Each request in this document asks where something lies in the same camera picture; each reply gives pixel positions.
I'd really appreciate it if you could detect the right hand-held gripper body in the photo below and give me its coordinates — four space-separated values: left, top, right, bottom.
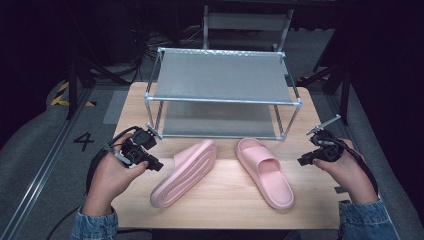
306 114 345 163

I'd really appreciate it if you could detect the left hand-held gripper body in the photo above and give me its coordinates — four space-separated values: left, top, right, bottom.
120 123 164 167

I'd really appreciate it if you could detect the pink slipper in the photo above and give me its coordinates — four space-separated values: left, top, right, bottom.
149 138 218 209
234 137 296 211

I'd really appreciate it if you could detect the grey metal shoe rack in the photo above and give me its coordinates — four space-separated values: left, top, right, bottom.
143 46 303 141

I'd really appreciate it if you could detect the person's right hand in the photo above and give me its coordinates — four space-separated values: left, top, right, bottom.
312 137 380 205

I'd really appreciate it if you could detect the person's left hand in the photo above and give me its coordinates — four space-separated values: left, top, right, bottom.
82 132 150 216

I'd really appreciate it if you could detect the black tripod stand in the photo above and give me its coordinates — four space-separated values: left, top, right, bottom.
64 54 132 121
296 59 352 127

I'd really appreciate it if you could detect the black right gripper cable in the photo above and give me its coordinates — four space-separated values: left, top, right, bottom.
331 137 380 196

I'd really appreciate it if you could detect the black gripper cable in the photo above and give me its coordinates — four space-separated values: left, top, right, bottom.
331 137 380 196
85 125 143 195

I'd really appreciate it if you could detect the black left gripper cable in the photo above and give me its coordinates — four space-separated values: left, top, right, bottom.
85 125 143 195

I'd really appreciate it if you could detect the metal floor rail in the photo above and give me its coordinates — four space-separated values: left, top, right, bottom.
0 86 95 240

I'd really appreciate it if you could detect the black floor cable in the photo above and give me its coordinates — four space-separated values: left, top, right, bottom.
46 203 83 240

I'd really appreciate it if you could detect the bundle of black cables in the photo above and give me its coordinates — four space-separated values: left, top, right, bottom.
131 19 205 79

